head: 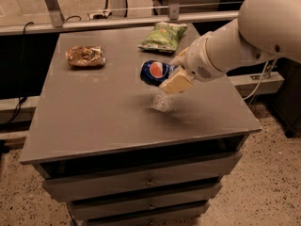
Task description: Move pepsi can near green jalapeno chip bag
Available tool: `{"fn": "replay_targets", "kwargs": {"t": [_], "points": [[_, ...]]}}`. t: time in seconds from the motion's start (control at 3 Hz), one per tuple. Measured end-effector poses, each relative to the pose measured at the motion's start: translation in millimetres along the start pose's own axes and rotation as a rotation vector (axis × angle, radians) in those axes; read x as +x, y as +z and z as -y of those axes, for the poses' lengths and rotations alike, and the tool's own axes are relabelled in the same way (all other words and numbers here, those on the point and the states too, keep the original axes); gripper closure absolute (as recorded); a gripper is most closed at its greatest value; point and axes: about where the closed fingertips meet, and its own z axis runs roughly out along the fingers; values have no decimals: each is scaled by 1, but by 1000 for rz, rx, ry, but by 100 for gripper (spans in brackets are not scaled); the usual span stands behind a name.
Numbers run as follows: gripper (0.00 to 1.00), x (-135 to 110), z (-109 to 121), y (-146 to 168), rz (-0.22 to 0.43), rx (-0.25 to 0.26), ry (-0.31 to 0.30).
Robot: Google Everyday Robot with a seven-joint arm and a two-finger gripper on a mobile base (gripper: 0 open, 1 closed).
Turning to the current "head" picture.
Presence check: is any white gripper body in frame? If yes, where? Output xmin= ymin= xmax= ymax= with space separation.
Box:
xmin=183 ymin=32 xmax=225 ymax=82

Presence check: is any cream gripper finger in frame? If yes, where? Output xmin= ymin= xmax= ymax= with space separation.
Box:
xmin=159 ymin=67 xmax=193 ymax=94
xmin=169 ymin=48 xmax=188 ymax=66

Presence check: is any blue pepsi can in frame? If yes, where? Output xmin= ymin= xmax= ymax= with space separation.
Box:
xmin=140 ymin=60 xmax=176 ymax=87

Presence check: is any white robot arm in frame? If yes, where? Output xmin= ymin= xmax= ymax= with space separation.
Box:
xmin=160 ymin=0 xmax=301 ymax=93

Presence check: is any green jalapeno chip bag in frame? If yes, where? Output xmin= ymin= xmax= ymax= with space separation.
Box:
xmin=138 ymin=22 xmax=187 ymax=53

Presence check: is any brown snack bag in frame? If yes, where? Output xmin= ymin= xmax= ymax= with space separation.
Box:
xmin=66 ymin=46 xmax=105 ymax=67

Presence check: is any grey drawer cabinet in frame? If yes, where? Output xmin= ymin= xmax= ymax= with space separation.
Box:
xmin=19 ymin=23 xmax=262 ymax=226

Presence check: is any floor power outlet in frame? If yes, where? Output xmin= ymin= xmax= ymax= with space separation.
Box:
xmin=87 ymin=11 xmax=112 ymax=20

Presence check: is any top grey drawer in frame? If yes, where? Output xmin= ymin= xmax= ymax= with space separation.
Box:
xmin=42 ymin=152 xmax=242 ymax=202

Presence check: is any grey drawer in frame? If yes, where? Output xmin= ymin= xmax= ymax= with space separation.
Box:
xmin=83 ymin=201 xmax=209 ymax=226
xmin=69 ymin=179 xmax=222 ymax=220
xmin=42 ymin=152 xmax=242 ymax=202

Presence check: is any middle grey drawer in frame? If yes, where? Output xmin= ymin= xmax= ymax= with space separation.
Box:
xmin=69 ymin=179 xmax=222 ymax=220

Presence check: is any grey metal railing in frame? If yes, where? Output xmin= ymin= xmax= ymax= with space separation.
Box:
xmin=0 ymin=0 xmax=238 ymax=36

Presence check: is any bottom grey drawer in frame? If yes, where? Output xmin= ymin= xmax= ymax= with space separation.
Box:
xmin=83 ymin=201 xmax=209 ymax=226

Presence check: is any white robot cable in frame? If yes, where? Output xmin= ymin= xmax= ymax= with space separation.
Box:
xmin=243 ymin=58 xmax=279 ymax=102

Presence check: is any black wall cable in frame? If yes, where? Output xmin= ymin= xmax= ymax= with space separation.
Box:
xmin=0 ymin=21 xmax=35 ymax=127

